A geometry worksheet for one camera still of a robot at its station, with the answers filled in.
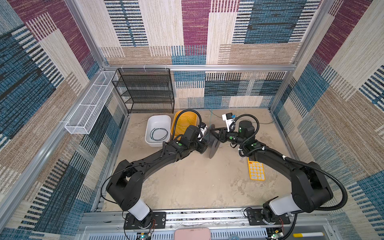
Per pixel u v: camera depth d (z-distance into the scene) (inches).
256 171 34.4
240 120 28.0
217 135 31.3
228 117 29.3
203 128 29.3
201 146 28.1
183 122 44.1
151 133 42.0
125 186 17.1
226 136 28.7
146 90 42.9
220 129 29.3
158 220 28.8
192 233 27.1
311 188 17.0
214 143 31.6
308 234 29.1
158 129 42.6
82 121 35.4
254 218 28.8
